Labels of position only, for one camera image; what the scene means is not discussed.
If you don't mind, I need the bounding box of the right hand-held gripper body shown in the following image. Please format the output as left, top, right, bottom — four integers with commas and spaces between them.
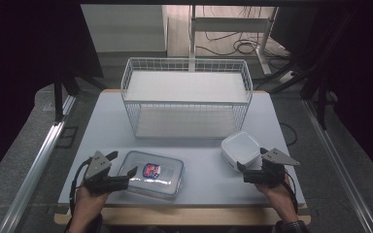
242, 148, 301, 189

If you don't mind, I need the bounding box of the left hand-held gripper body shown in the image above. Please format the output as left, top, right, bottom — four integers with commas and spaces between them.
83, 150, 130, 196

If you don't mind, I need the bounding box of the person's left hand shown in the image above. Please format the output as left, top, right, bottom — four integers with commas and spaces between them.
73, 183, 111, 225

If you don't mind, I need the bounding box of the person's right hand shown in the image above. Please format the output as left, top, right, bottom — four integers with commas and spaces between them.
255, 181, 299, 223

